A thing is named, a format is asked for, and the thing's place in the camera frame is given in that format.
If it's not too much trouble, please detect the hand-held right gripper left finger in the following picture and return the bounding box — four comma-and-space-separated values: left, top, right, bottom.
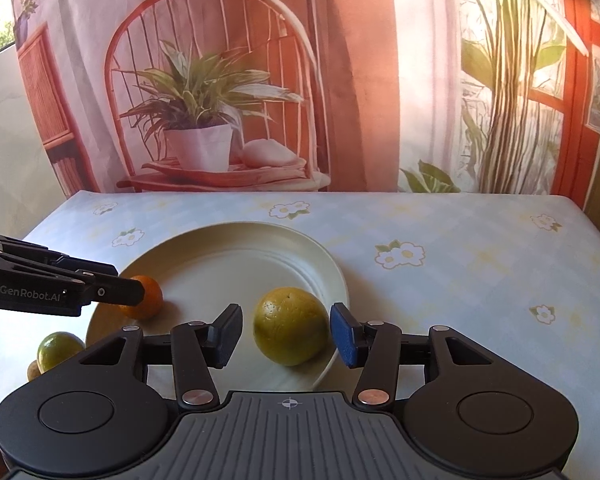
77, 303, 244, 409

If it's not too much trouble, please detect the cream round plate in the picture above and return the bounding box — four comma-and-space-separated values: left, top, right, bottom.
85, 221, 350, 393

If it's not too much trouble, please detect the green-yellow round citrus fruit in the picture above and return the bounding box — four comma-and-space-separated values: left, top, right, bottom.
36, 331, 86, 375

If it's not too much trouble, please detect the floral checked tablecloth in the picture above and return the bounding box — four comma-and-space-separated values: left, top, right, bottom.
0, 189, 600, 476

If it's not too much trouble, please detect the printed plant backdrop cloth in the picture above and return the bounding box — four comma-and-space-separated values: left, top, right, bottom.
7, 0, 600, 198

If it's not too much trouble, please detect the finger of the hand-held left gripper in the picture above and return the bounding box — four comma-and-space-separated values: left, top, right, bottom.
47, 252, 120, 277
77, 271, 147, 307

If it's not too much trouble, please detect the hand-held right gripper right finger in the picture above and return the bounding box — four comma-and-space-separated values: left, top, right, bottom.
330, 302, 523, 408

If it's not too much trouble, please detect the orange mandarin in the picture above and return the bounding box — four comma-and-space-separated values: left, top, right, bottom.
117, 274, 163, 321

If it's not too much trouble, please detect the yellow round citrus fruit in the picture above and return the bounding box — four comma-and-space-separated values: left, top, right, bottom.
253, 287, 330, 367

